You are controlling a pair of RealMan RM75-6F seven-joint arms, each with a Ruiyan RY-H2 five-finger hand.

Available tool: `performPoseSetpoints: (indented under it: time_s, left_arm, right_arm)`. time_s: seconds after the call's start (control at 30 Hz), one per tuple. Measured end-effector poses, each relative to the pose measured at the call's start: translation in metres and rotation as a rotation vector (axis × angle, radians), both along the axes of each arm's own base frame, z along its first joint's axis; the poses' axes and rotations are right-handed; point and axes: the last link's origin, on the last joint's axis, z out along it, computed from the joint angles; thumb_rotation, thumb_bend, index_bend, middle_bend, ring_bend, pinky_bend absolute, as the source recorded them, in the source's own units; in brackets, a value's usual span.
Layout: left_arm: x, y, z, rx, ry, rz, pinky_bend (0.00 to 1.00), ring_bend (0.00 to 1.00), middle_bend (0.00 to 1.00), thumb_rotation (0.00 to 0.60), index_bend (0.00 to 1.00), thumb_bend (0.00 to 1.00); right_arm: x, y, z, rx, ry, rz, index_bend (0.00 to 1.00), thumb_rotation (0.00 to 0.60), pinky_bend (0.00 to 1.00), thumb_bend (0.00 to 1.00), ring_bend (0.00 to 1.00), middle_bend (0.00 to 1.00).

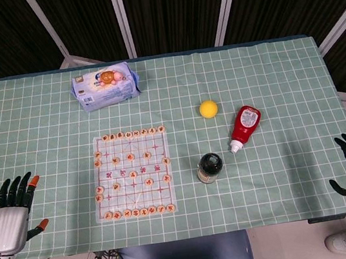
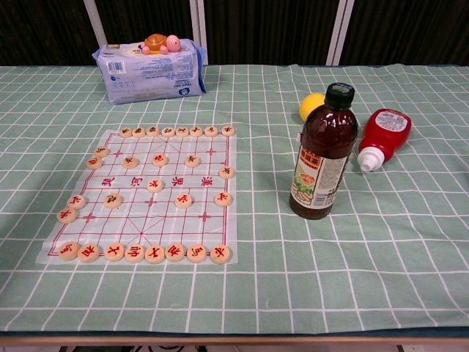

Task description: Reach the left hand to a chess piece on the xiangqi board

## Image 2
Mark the green checked tablecloth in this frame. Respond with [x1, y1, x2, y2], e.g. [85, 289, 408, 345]
[0, 64, 469, 335]

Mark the orange pink turtle toy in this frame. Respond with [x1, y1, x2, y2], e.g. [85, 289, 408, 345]
[141, 33, 181, 56]

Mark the yellow ball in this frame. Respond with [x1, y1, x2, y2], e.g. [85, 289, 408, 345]
[299, 93, 327, 122]

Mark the blue wet wipes pack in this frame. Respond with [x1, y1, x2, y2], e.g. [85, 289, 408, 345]
[91, 37, 209, 106]

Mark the red ketchup squeeze bottle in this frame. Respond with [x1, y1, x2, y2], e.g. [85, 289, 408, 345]
[357, 108, 414, 172]

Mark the black white-framed screen panel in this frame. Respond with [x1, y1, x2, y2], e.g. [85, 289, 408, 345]
[325, 0, 469, 67]
[197, 0, 347, 66]
[83, 0, 204, 65]
[0, 0, 107, 67]

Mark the translucent chess board sheet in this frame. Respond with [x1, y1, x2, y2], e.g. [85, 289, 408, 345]
[35, 127, 239, 266]

